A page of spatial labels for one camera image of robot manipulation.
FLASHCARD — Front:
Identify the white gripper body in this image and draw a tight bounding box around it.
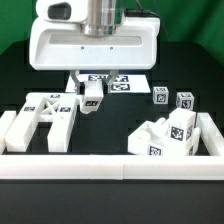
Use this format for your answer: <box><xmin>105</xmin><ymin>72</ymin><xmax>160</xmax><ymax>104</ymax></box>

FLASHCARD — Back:
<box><xmin>29</xmin><ymin>0</ymin><xmax>160</xmax><ymax>70</ymax></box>

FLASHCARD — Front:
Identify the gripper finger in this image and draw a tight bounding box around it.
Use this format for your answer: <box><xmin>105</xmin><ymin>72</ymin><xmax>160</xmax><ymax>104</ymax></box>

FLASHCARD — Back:
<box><xmin>106</xmin><ymin>70</ymin><xmax>119</xmax><ymax>92</ymax></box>
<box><xmin>70</xmin><ymin>70</ymin><xmax>81</xmax><ymax>94</ymax></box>

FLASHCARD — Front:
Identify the white chair seat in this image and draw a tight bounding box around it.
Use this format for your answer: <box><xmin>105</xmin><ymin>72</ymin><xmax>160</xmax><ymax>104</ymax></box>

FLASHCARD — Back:
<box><xmin>127</xmin><ymin>117</ymin><xmax>201</xmax><ymax>158</ymax></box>

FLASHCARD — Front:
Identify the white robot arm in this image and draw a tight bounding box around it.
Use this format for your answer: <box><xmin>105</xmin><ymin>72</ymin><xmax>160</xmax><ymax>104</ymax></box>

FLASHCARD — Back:
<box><xmin>29</xmin><ymin>0</ymin><xmax>160</xmax><ymax>92</ymax></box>

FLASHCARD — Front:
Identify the white marker sheet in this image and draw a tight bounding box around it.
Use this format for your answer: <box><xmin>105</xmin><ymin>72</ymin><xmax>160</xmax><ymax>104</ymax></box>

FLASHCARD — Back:
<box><xmin>65</xmin><ymin>73</ymin><xmax>152</xmax><ymax>94</ymax></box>

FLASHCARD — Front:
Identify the small white marker cube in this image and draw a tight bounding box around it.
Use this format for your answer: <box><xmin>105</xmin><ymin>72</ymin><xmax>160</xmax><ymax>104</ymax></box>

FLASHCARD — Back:
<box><xmin>153</xmin><ymin>86</ymin><xmax>169</xmax><ymax>104</ymax></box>

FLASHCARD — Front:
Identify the right white marker cube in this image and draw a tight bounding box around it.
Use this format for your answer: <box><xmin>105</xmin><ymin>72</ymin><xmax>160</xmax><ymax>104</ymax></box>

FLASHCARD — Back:
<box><xmin>176</xmin><ymin>92</ymin><xmax>194</xmax><ymax>110</ymax></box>

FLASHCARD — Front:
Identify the white U-shaped fence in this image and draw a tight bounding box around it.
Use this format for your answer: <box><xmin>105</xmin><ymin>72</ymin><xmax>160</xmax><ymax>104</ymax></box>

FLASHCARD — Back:
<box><xmin>0</xmin><ymin>113</ymin><xmax>224</xmax><ymax>180</ymax></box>

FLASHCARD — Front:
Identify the white chair back frame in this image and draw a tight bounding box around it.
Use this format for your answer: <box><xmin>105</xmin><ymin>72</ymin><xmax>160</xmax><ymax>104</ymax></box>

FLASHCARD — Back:
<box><xmin>5</xmin><ymin>92</ymin><xmax>79</xmax><ymax>153</ymax></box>

